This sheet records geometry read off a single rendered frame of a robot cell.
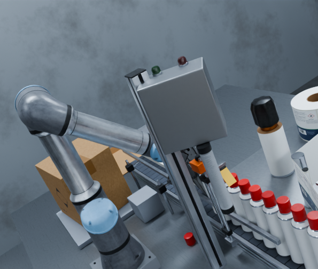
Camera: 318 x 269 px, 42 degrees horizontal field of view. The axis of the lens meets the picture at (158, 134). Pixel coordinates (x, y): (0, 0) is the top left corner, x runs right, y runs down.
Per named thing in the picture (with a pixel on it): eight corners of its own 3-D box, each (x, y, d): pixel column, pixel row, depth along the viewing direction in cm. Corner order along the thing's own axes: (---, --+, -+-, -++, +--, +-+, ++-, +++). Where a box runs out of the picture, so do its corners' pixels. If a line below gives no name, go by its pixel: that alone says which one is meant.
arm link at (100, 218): (101, 258, 132) (82, 226, 127) (91, 238, 144) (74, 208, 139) (133, 238, 135) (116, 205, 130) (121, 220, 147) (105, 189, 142)
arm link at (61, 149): (92, 239, 143) (9, 102, 121) (82, 220, 156) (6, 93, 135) (122, 220, 146) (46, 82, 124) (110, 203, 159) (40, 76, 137)
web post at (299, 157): (322, 202, 130) (308, 152, 123) (312, 211, 129) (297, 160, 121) (310, 197, 134) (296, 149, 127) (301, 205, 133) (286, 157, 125)
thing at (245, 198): (274, 234, 126) (255, 179, 118) (262, 243, 125) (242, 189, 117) (263, 227, 131) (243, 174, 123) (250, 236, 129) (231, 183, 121)
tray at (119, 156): (157, 153, 217) (155, 147, 215) (116, 180, 208) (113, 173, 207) (134, 141, 243) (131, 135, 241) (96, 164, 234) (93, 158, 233)
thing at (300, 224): (330, 266, 108) (312, 204, 100) (316, 278, 107) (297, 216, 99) (314, 257, 113) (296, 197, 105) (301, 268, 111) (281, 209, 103)
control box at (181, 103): (228, 136, 103) (203, 66, 96) (164, 156, 107) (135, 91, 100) (225, 119, 112) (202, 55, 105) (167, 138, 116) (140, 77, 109)
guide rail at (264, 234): (280, 243, 112) (279, 239, 112) (277, 246, 112) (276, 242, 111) (124, 151, 205) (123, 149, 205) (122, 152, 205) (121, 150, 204)
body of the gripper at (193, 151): (215, 164, 147) (196, 135, 148) (196, 177, 144) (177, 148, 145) (208, 168, 154) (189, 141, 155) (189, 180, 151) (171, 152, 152)
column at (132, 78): (227, 263, 130) (146, 69, 104) (216, 272, 128) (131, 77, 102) (219, 257, 134) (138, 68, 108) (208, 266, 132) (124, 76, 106)
